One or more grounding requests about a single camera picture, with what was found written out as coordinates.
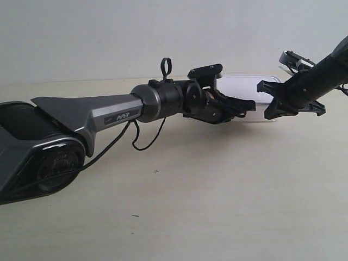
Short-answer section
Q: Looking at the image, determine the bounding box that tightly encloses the white lidded plastic container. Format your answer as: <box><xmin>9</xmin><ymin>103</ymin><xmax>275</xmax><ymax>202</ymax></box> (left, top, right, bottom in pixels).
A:
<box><xmin>216</xmin><ymin>74</ymin><xmax>281</xmax><ymax>123</ymax></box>

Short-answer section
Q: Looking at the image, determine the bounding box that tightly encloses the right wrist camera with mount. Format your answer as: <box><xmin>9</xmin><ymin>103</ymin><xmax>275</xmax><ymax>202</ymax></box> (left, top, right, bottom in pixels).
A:
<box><xmin>278</xmin><ymin>50</ymin><xmax>316</xmax><ymax>76</ymax></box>

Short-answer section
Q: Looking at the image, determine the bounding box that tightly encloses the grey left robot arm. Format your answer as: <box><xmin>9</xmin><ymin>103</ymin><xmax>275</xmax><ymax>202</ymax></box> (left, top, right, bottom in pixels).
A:
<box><xmin>1</xmin><ymin>79</ymin><xmax>256</xmax><ymax>204</ymax></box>

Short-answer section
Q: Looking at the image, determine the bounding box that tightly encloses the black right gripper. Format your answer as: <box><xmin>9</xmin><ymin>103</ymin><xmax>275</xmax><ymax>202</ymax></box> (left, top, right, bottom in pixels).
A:
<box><xmin>256</xmin><ymin>80</ymin><xmax>326</xmax><ymax>120</ymax></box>

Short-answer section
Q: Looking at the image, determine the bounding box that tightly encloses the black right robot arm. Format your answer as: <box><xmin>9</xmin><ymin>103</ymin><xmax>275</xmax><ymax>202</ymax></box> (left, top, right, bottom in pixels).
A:
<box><xmin>257</xmin><ymin>38</ymin><xmax>347</xmax><ymax>120</ymax></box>

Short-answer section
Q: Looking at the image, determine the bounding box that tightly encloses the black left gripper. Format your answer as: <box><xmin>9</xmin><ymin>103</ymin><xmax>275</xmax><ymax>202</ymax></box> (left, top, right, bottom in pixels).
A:
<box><xmin>182</xmin><ymin>83</ymin><xmax>256</xmax><ymax>125</ymax></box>

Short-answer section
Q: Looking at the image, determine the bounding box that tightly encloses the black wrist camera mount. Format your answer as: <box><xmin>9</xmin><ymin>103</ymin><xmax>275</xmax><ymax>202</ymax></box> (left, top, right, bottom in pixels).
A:
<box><xmin>187</xmin><ymin>64</ymin><xmax>223</xmax><ymax>90</ymax></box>

